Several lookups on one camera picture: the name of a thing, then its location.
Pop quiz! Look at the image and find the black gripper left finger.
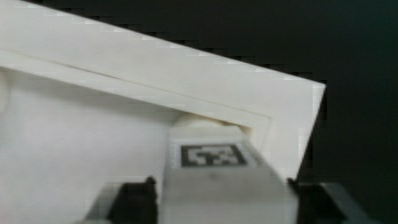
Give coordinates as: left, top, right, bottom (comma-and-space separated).
107, 177, 159, 224

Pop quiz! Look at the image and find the white leg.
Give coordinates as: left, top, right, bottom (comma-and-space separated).
161, 114, 299, 224

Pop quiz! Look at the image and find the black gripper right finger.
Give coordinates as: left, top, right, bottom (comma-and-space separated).
289, 178, 381, 224

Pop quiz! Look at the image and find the white square tabletop part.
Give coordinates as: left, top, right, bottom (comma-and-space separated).
0, 0, 326, 224

